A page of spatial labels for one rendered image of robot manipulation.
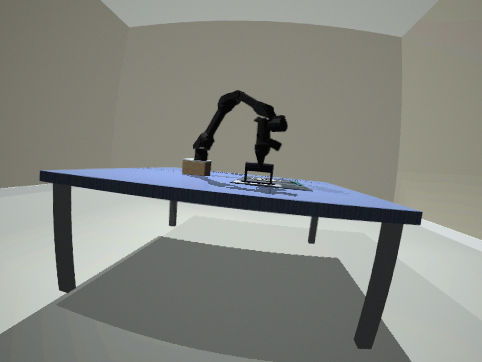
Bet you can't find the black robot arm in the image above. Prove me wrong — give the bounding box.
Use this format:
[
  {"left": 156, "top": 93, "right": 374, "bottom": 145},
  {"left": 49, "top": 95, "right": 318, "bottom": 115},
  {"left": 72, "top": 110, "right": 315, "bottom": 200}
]
[{"left": 193, "top": 90, "right": 288, "bottom": 161}]

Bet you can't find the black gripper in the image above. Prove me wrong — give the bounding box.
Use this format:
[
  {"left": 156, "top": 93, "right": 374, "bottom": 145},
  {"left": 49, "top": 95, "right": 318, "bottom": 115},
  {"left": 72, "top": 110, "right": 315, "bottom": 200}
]
[{"left": 255, "top": 131, "right": 271, "bottom": 168}]

